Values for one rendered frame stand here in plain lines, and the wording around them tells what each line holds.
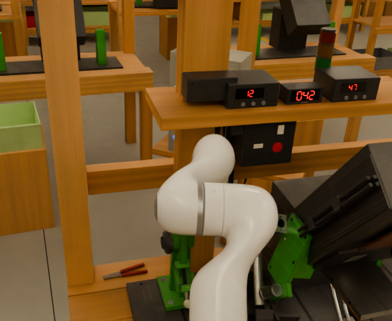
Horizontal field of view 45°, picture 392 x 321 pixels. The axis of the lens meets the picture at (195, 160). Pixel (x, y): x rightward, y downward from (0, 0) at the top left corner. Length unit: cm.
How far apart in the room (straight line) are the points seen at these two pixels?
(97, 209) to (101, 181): 207
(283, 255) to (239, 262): 64
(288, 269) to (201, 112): 52
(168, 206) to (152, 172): 78
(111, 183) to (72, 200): 16
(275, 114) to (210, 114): 20
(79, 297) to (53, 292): 134
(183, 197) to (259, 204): 14
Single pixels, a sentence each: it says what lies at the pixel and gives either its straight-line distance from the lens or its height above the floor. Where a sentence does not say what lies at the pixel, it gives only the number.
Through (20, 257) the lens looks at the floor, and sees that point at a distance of 334.
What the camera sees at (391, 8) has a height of 29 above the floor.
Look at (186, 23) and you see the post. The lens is 138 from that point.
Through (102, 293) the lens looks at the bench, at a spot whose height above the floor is 88.
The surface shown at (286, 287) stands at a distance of 144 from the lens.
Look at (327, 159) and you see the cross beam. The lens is 187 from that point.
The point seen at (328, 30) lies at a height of 173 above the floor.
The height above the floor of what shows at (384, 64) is 34.
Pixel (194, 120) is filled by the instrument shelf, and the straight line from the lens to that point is 134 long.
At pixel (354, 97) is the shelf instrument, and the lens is 157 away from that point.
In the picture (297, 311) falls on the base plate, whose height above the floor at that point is 90.
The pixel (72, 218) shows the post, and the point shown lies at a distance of 158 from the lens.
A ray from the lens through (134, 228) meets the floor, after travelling 348.
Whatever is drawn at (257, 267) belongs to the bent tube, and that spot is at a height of 107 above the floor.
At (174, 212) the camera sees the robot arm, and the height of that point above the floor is 158.
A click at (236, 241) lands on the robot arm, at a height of 154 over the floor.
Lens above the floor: 206
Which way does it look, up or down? 28 degrees down
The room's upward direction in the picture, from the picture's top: 3 degrees clockwise
